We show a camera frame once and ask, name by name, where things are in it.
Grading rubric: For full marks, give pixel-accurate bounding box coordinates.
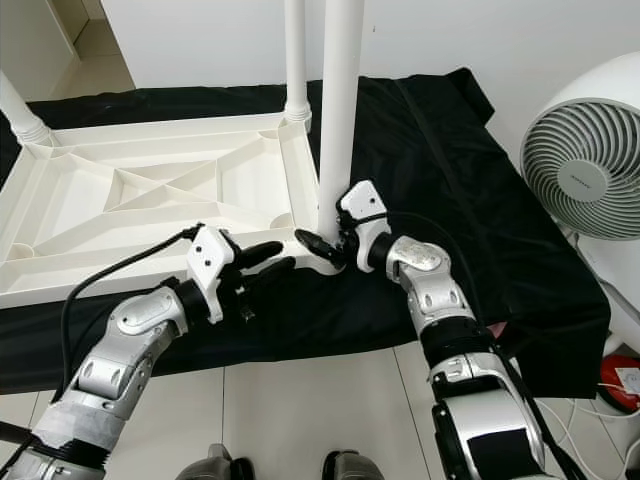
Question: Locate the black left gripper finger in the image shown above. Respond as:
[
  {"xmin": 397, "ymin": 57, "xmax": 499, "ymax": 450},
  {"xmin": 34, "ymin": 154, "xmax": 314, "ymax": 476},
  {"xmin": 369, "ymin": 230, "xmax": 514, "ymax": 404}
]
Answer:
[
  {"xmin": 237, "ymin": 241, "xmax": 286, "ymax": 269},
  {"xmin": 248, "ymin": 257, "xmax": 298, "ymax": 294}
]

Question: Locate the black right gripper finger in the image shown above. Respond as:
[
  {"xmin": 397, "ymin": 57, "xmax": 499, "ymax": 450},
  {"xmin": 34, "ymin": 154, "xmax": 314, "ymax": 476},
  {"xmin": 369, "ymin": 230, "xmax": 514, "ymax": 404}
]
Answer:
[{"xmin": 295, "ymin": 228, "xmax": 344, "ymax": 267}]

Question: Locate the white plastic children table top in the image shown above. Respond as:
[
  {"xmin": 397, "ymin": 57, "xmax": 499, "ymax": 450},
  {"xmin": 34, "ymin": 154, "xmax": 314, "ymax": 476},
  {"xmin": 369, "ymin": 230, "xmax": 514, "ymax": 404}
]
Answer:
[{"xmin": 0, "ymin": 110, "xmax": 346, "ymax": 311}]

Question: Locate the black table cloth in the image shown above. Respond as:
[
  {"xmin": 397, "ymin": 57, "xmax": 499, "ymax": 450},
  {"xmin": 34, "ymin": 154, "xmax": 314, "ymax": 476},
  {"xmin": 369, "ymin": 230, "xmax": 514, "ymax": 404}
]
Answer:
[{"xmin": 0, "ymin": 68, "xmax": 611, "ymax": 401}]

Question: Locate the pink plastic item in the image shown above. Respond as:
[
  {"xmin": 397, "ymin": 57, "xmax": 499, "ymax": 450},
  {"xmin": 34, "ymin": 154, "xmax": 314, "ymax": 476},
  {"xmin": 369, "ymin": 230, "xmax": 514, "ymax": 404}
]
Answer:
[{"xmin": 485, "ymin": 322, "xmax": 511, "ymax": 346}]

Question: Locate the white round fan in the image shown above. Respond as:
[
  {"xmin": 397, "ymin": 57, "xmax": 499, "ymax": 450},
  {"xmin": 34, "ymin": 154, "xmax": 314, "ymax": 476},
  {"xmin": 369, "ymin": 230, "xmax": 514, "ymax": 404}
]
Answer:
[{"xmin": 520, "ymin": 52, "xmax": 640, "ymax": 241}]

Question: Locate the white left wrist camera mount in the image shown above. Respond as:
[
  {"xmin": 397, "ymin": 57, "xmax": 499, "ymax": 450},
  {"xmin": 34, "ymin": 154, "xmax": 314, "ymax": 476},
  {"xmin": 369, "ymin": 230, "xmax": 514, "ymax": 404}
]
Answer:
[{"xmin": 185, "ymin": 223, "xmax": 241, "ymax": 323}]

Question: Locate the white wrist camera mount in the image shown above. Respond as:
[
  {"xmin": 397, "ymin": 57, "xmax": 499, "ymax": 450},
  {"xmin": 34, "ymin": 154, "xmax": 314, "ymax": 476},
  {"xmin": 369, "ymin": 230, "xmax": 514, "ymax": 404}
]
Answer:
[
  {"xmin": 185, "ymin": 223, "xmax": 241, "ymax": 323},
  {"xmin": 338, "ymin": 180, "xmax": 391, "ymax": 273}
]

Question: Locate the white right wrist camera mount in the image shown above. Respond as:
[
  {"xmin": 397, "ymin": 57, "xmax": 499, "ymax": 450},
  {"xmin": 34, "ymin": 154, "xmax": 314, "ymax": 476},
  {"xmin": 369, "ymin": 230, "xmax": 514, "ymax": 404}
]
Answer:
[{"xmin": 338, "ymin": 180, "xmax": 391, "ymax": 273}]

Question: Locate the black table frame leg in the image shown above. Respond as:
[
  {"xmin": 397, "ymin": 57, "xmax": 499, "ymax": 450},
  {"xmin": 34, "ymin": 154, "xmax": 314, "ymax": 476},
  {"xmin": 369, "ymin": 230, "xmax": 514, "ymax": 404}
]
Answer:
[{"xmin": 0, "ymin": 420, "xmax": 33, "ymax": 446}]

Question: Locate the white floor cable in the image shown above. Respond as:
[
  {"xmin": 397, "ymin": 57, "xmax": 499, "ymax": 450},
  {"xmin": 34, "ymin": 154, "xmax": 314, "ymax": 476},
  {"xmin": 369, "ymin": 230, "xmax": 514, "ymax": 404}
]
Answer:
[{"xmin": 525, "ymin": 395, "xmax": 640, "ymax": 471}]

